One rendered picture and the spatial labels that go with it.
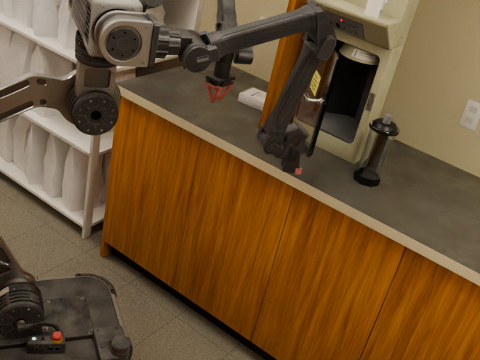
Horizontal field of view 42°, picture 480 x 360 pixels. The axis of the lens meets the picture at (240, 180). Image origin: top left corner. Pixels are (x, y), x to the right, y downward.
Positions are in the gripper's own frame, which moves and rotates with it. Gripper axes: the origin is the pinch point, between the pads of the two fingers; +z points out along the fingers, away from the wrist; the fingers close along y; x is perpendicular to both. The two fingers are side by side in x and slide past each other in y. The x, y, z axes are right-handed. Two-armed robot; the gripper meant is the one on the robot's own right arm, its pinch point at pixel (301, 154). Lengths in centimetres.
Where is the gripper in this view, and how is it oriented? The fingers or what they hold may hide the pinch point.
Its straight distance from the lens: 219.3
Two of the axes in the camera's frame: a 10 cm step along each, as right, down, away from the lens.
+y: 1.5, -9.9, -0.3
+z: 4.5, 0.4, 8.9
